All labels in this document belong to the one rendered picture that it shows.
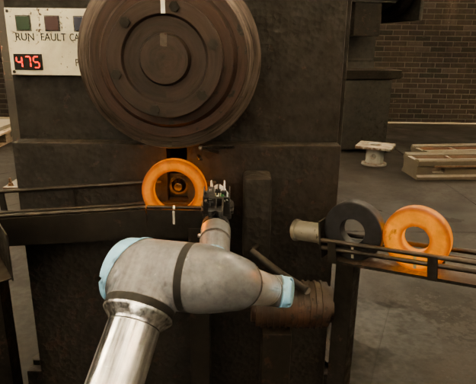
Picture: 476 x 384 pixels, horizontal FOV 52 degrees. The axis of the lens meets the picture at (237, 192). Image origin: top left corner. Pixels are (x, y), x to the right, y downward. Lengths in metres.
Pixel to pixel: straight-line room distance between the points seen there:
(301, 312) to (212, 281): 0.59
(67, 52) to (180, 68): 0.41
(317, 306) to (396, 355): 0.81
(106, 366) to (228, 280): 0.22
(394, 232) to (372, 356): 0.91
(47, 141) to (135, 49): 0.45
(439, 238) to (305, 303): 0.38
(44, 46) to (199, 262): 0.93
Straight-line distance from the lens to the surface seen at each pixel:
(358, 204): 1.23
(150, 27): 1.23
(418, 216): 1.19
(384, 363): 2.02
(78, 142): 1.49
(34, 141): 1.55
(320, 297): 1.33
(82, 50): 1.35
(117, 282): 0.81
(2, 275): 1.32
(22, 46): 1.54
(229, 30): 1.26
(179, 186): 1.47
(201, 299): 0.77
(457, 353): 2.18
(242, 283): 0.80
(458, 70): 8.08
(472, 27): 8.12
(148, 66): 1.21
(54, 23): 1.50
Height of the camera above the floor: 1.16
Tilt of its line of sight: 17 degrees down
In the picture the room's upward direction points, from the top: 1 degrees clockwise
